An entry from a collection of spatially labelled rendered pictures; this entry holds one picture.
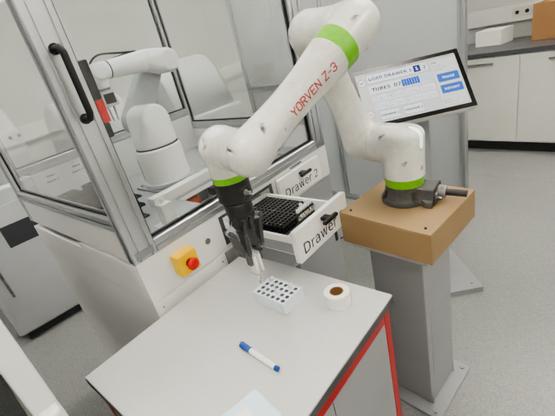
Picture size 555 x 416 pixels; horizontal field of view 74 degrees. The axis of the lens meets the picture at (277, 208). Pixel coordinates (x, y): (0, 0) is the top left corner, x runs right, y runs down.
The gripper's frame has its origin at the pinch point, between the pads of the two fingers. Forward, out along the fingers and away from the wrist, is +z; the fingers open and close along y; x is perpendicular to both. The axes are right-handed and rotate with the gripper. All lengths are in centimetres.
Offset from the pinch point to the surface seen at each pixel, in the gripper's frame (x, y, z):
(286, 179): 27, 47, -3
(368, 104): 19, 103, -17
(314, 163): 28, 67, -2
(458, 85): -12, 131, -16
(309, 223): -6.0, 19.0, -3.5
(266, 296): -3.9, -2.7, 9.1
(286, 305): -10.9, -2.4, 9.9
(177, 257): 23.0, -10.8, -2.5
